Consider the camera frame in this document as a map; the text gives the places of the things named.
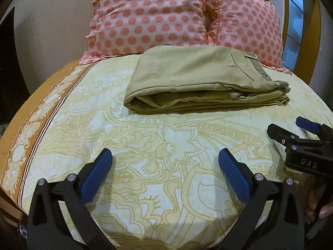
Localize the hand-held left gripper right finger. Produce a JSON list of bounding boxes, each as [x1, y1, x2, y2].
[[218, 148, 305, 250]]

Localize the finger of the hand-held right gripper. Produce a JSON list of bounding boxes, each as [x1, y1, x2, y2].
[[296, 116, 333, 142], [267, 123, 299, 147]]

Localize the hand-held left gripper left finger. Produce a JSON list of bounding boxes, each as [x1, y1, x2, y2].
[[27, 148, 114, 250]]

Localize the khaki pants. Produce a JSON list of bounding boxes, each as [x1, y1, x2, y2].
[[124, 45, 291, 115]]

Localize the person's right hand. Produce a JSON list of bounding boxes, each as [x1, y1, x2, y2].
[[304, 174, 333, 224]]

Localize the yellow floral bed sheet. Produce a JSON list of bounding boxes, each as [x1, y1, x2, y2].
[[0, 54, 333, 250]]

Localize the wooden bed headboard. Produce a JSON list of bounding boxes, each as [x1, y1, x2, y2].
[[248, 0, 333, 87]]

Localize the blue glass panel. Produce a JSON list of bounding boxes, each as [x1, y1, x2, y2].
[[282, 0, 305, 70]]

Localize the pink polka dot pillow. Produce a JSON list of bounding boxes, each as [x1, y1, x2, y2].
[[79, 0, 217, 66], [204, 0, 291, 76]]

